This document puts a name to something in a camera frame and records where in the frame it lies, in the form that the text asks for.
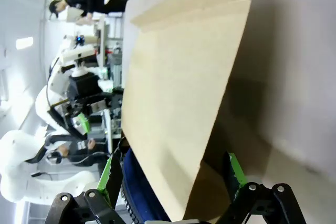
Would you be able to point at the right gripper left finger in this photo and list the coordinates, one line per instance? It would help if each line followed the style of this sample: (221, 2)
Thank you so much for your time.
(92, 208)

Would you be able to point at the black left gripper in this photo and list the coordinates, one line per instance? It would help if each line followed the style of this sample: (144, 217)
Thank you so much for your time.
(84, 85)

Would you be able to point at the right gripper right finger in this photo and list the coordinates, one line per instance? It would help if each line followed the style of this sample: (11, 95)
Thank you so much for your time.
(262, 208)

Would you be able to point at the navy blue zipper pouch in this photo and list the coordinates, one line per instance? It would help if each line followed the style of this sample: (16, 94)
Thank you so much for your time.
(141, 195)

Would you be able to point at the brown cardboard box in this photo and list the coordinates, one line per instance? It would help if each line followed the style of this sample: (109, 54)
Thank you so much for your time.
(178, 90)

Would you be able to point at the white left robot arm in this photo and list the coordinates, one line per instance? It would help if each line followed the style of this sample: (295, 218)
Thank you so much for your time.
(15, 155)

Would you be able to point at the worker wearing headset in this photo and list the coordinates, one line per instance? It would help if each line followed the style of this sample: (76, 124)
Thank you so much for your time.
(78, 150)

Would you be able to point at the white monitor panel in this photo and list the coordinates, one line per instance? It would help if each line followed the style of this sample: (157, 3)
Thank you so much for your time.
(102, 40)

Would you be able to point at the seated worker in black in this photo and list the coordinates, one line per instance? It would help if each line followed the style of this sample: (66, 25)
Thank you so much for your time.
(99, 2)

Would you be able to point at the white upright post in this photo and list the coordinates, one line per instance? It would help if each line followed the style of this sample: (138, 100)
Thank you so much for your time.
(107, 129)

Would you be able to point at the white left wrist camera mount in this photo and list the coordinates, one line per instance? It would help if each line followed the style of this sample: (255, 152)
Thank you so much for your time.
(78, 53)

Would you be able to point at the bright wall window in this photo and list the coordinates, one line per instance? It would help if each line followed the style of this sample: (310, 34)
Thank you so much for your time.
(25, 43)

